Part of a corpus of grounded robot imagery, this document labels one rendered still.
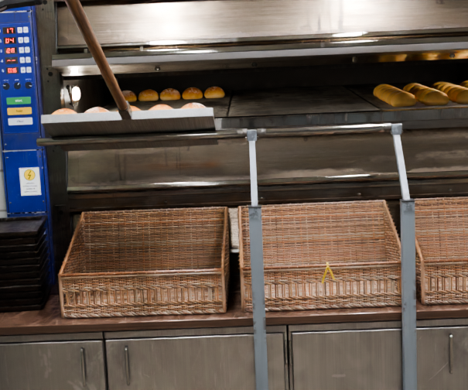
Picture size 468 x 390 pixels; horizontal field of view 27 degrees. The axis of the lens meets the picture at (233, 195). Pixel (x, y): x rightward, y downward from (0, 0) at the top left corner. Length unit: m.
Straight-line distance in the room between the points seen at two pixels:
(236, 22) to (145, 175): 0.65
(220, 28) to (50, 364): 1.33
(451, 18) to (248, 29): 0.73
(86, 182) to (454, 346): 1.46
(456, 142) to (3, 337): 1.77
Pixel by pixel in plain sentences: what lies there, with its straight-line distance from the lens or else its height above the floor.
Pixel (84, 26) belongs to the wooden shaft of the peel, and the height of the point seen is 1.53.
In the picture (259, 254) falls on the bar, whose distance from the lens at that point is 3.07.
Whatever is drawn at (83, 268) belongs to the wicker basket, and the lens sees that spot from 3.64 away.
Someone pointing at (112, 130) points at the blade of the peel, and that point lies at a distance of 3.24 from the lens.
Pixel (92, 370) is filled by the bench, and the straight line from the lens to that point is 3.28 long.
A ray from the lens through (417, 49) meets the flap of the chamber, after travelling 3.49.
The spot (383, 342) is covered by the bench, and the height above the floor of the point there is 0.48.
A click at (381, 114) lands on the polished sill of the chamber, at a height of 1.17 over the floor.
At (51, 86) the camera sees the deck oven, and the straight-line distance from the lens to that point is 3.67.
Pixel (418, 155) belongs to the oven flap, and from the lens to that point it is 3.68.
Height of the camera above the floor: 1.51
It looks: 10 degrees down
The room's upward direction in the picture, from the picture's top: 3 degrees counter-clockwise
